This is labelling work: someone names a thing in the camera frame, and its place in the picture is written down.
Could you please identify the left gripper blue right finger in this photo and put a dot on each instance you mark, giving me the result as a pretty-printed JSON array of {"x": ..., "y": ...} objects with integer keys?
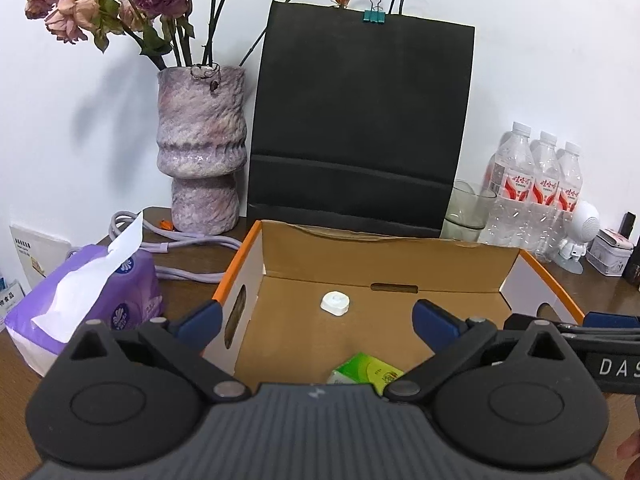
[{"x": 458, "y": 346}]

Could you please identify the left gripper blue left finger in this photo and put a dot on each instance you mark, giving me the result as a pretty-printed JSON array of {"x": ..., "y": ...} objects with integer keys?
[{"x": 178, "y": 345}]

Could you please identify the green tissue packet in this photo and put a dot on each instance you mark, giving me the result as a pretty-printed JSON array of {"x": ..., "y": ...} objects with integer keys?
[{"x": 364, "y": 369}]

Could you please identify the person right hand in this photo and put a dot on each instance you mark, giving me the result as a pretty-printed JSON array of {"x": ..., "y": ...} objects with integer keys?
[{"x": 628, "y": 449}]

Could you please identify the purple tissue pack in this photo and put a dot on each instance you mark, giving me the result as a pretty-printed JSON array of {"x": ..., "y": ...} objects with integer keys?
[{"x": 115, "y": 284}]

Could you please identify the small white round cap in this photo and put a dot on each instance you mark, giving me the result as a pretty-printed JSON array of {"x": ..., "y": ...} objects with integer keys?
[{"x": 335, "y": 303}]

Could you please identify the grey glass cup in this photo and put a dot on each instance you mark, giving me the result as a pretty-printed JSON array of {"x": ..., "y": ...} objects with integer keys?
[{"x": 467, "y": 212}]

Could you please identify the orange cardboard box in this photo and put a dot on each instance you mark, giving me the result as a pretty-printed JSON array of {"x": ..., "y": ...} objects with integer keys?
[{"x": 273, "y": 329}]

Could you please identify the left clear water bottle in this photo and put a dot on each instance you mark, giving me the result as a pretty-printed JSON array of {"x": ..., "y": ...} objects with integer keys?
[{"x": 511, "y": 178}]

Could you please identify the clear water bottle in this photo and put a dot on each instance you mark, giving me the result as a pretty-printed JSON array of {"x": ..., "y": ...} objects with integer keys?
[
  {"x": 545, "y": 189},
  {"x": 511, "y": 178},
  {"x": 569, "y": 190}
]

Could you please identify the white patterned tin box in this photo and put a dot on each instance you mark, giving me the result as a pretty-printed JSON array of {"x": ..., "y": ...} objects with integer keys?
[{"x": 608, "y": 253}]

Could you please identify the white robot figurine speaker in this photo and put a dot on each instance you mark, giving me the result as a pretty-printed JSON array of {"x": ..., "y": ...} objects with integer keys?
[{"x": 582, "y": 229}]

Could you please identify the middle clear water bottle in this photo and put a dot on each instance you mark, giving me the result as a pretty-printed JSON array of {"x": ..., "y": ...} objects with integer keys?
[{"x": 545, "y": 189}]

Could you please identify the black cosmetic bottle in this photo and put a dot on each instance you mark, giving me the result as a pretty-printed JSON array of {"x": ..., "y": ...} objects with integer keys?
[{"x": 632, "y": 269}]

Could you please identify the right clear water bottle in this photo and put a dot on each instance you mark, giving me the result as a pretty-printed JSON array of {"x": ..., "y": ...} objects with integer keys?
[{"x": 569, "y": 190}]

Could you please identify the purple textured ceramic vase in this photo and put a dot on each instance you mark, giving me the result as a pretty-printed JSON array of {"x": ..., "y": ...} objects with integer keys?
[{"x": 201, "y": 136}]

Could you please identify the black paper shopping bag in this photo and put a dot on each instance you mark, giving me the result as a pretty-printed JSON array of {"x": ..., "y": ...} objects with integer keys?
[{"x": 358, "y": 126}]

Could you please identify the teal binder clip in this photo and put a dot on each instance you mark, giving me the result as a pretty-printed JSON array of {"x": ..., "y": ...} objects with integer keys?
[{"x": 375, "y": 14}]

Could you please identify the dried pink rose bouquet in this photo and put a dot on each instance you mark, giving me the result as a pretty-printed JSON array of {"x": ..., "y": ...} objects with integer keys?
[{"x": 159, "y": 27}]

